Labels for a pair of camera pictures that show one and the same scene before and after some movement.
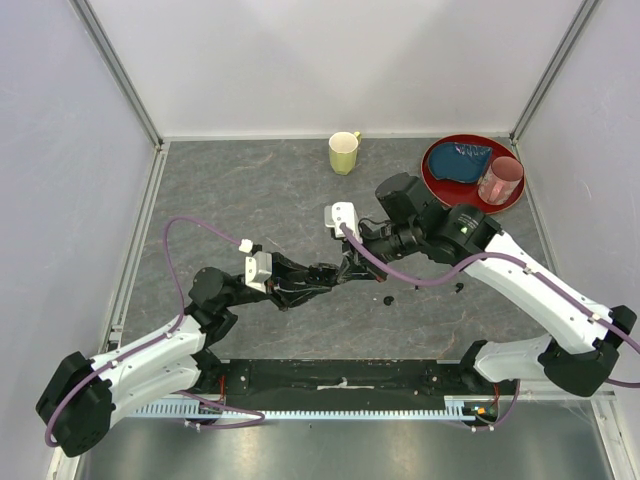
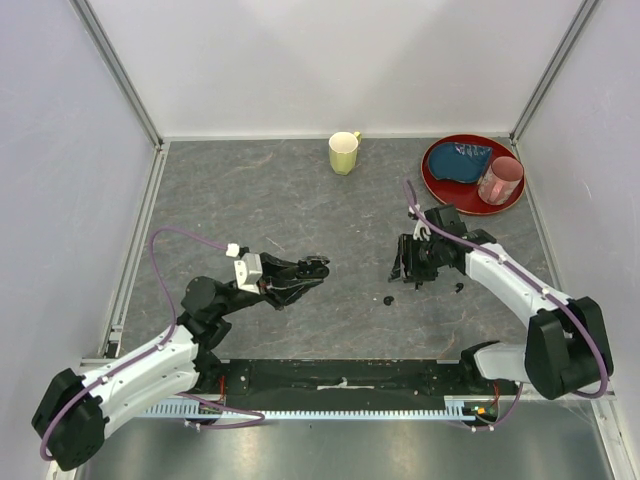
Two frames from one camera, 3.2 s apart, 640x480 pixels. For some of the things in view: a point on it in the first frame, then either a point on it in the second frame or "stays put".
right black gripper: x=367 y=269 -> x=408 y=269
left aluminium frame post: x=101 y=38 stays put
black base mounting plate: x=351 y=384 stays put
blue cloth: x=458 y=161 stays put
